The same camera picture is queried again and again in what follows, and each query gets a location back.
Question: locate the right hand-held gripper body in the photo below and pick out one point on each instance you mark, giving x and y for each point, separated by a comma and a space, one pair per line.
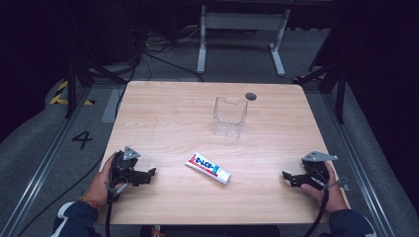
317, 169

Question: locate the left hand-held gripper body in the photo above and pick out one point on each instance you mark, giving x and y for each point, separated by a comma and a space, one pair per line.
124, 168

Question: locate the person's right hand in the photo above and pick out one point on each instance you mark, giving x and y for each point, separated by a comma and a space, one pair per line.
332, 196

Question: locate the person's left hand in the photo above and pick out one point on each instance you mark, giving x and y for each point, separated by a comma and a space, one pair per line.
99, 187

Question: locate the white toothpaste tube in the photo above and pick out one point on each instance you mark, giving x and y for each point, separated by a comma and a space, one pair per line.
207, 168

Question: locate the clear plastic container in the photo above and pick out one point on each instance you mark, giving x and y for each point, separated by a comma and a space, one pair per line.
229, 115

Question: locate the black tripod stand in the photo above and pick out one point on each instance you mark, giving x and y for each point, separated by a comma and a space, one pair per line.
341, 89
70, 82

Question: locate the dark round table grommet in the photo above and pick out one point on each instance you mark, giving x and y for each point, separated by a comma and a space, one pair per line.
250, 96

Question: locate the yellow black floor tape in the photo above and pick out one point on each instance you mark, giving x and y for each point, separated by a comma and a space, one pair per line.
61, 97

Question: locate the aluminium floor rail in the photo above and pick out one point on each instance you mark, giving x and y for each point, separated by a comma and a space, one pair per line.
39, 164
359, 171

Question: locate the white metal desk frame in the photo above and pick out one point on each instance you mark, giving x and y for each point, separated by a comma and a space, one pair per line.
243, 21

